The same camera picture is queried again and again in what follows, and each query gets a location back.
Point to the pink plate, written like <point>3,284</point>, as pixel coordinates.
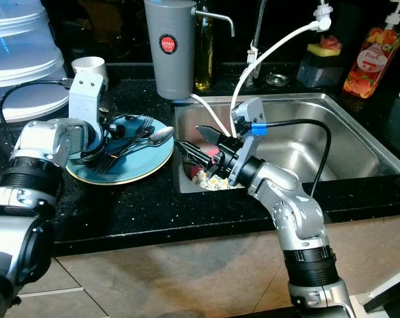
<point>192,171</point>

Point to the chrome kitchen faucet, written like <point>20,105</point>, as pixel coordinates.
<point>257,30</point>

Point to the round steel counter fitting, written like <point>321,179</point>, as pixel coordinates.
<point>276,79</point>

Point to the stainless steel sink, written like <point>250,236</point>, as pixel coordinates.
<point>372,152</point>

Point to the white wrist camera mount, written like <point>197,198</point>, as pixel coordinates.
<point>87,99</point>
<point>250,116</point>

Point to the white printed cup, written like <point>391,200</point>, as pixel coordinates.
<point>87,65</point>

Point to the yellow pink sponge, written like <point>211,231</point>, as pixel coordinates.
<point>324,48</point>

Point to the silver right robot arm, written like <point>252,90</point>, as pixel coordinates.
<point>299,218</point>

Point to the black sponge holder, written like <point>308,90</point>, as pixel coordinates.
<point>319,73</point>

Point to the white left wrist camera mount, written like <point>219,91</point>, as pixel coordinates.
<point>87,99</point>

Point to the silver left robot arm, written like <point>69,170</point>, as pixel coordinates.
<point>28,199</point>

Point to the light blue plate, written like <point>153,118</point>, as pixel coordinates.
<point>147,167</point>

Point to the oil bottle with green cap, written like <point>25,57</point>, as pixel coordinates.
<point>203,66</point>

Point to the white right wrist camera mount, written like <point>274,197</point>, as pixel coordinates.
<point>250,116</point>

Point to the grey water filter canister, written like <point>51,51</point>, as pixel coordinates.
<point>170,76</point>

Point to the beige cabinet front panel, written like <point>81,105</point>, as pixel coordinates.
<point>160,278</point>

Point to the floral patterned plate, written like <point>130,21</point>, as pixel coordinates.
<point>210,183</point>

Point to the peach print soap dispenser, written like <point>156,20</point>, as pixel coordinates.
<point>369,66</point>

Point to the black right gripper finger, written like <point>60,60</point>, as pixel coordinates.
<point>213,136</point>
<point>199,155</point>

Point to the white tiered food cover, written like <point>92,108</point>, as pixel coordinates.
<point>21,66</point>

